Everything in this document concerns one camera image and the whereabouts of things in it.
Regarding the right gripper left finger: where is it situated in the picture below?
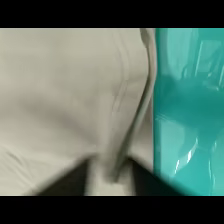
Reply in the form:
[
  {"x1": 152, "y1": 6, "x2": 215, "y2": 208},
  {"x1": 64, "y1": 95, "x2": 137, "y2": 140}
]
[{"x1": 35, "y1": 159, "x2": 90, "y2": 197}]

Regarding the beige garment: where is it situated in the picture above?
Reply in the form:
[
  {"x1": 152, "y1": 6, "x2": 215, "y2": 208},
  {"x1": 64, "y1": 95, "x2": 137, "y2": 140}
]
[{"x1": 0, "y1": 28, "x2": 158, "y2": 197}]

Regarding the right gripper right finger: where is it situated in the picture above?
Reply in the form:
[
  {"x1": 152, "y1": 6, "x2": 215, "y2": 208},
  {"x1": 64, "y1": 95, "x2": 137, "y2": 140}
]
[{"x1": 128, "y1": 158, "x2": 183, "y2": 197}]

